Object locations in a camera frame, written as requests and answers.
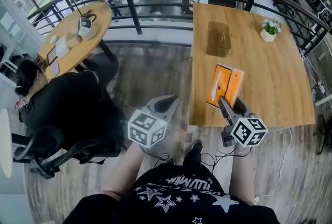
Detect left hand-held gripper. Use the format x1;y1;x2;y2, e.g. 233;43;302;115
127;94;180;149

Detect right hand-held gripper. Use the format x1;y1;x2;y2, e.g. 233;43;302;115
218;97;268;148

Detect orange and white box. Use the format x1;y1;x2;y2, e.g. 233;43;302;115
205;63;246;109

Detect brown transparent container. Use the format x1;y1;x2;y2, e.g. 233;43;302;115
206;20;232;58

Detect person's right forearm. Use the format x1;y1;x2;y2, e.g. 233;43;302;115
228;146;256;205

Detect person's left forearm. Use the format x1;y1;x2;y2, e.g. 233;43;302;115
102;144;150;200

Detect beige square box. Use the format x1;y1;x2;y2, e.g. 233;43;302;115
66;31;82;49

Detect rectangular wooden table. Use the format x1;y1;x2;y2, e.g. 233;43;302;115
187;41;316;141

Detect person's black shoe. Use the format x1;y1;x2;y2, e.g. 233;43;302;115
190;139;203;152

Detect person's black trouser leg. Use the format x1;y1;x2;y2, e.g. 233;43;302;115
183;149;204;169

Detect potted plant in white pot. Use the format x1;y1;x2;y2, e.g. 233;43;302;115
260;18;283;43

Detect wooden desk white legs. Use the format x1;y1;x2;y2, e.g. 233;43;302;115
315;33;332;107

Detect person's black star-print shirt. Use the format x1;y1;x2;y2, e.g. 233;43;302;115
63;163;281;224

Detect black metal railing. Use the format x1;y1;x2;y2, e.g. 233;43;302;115
27;0;330;57

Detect round wooden table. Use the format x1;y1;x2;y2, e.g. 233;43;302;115
38;2;117;80

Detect purple notebook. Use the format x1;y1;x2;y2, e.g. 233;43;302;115
50;61;61;76

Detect dark framed tablet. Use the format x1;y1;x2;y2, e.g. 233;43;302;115
46;46;58;65

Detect black office chair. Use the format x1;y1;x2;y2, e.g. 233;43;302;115
11;124;125;180

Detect white round table black base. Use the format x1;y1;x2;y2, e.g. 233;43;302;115
0;108;34;179

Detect black cable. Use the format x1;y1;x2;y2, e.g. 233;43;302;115
201;149;251;169
141;152;171;169

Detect white cable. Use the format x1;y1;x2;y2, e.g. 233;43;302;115
255;127;293;204

